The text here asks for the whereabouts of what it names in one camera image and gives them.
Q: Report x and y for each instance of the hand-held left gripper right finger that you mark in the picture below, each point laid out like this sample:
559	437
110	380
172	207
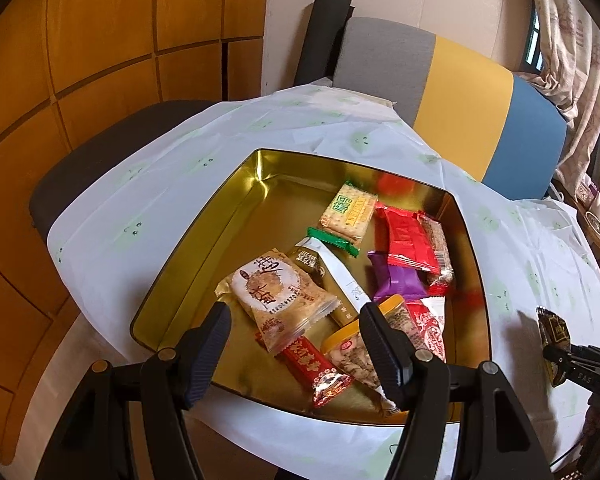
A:
385	355

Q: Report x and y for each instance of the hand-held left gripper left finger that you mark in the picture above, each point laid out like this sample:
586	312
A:
210	350

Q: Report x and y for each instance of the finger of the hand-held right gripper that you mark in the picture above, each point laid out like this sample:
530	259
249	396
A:
580	352

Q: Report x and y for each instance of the orange-edged peanut packet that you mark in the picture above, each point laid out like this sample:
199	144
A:
352	360

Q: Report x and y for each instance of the black gold-framed snack packet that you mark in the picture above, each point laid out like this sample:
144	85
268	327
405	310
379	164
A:
555	327

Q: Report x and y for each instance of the red and white snack packet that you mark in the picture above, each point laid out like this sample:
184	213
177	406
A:
427	330

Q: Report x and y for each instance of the purple snack packet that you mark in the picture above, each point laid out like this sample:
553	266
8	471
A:
395	282

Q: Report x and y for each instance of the red flower-print snack packet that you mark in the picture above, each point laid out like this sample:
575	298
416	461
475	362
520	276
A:
310	367

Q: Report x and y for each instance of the beige round pastry packet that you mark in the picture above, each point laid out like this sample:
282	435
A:
275	295

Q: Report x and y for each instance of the long white gold packet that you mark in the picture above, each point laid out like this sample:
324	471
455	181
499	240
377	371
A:
342	275

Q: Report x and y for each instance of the gold tin box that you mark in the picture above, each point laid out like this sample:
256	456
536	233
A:
240	240

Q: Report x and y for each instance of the plain red snack packet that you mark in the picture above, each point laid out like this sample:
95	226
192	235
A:
405	240

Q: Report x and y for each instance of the sesame bar packet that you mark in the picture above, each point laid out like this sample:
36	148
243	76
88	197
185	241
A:
437	250

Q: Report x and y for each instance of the dark brown glossy snack packet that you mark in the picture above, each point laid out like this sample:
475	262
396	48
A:
305	260

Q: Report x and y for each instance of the green-ended cracker packet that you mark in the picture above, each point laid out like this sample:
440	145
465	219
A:
347	210

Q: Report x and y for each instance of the round serving tray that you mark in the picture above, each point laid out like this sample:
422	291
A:
597	227

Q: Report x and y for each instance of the pale printed tablecloth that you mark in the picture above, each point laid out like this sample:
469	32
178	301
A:
180	150

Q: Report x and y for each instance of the dark grey chair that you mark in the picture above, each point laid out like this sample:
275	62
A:
105	160

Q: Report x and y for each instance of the grey yellow blue chair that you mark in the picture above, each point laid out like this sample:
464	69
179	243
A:
460	95

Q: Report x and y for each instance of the dark window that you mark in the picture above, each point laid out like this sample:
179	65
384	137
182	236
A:
532	45

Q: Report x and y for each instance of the patterned beige curtain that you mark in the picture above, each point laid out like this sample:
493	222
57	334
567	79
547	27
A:
580	35

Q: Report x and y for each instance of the black rolled mat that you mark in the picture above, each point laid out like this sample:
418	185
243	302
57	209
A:
320	35

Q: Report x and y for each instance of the wooden panel wardrobe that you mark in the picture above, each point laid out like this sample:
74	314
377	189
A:
80	35

